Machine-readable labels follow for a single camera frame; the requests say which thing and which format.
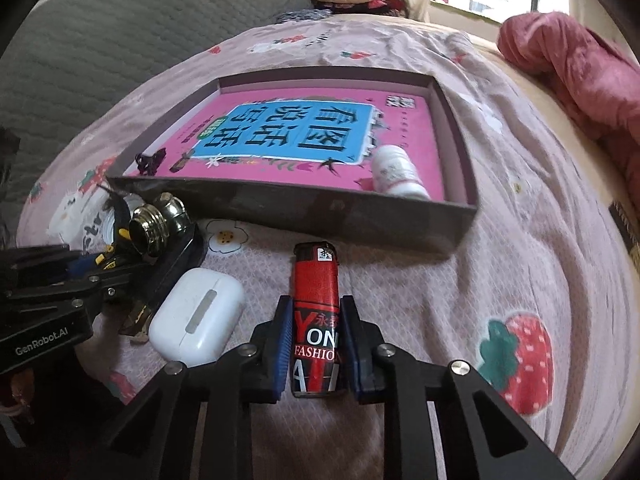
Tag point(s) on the white earbuds case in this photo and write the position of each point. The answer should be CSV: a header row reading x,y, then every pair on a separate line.
x,y
195,312

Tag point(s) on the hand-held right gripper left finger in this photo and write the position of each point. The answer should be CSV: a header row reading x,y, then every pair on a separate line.
x,y
285,347

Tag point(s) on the grey quilted headboard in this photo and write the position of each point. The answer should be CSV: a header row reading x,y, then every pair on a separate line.
x,y
125,35

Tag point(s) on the black hair clip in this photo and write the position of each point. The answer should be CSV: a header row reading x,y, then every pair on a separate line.
x,y
148,161

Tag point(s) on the pink crumpled duvet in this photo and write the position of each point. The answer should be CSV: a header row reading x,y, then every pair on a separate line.
x,y
575,70

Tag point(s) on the black and yellow wristwatch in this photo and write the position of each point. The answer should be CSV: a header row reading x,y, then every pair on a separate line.
x,y
186,256

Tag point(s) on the red and black lighter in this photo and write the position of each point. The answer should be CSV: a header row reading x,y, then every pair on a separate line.
x,y
315,300

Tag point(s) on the pink and blue book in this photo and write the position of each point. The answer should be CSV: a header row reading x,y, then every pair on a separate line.
x,y
300,132

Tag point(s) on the pink strawberry print bedsheet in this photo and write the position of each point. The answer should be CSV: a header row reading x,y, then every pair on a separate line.
x,y
505,265

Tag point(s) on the white plastic bottle cap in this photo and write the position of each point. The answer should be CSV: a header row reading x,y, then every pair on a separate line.
x,y
111,234

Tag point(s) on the dark patterned cloth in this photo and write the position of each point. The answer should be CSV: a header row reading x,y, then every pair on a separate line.
x,y
300,14

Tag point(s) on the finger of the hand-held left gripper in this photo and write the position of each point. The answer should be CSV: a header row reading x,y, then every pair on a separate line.
x,y
40,262
60,294

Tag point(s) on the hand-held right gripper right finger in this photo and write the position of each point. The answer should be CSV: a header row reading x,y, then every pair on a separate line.
x,y
350,347

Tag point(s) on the shallow grey cardboard box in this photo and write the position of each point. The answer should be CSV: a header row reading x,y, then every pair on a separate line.
x,y
300,212

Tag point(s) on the small white pill bottle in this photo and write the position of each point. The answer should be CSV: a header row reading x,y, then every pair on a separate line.
x,y
396,172

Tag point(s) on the chrome metal knob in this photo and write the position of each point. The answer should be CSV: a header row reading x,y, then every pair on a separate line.
x,y
160,225

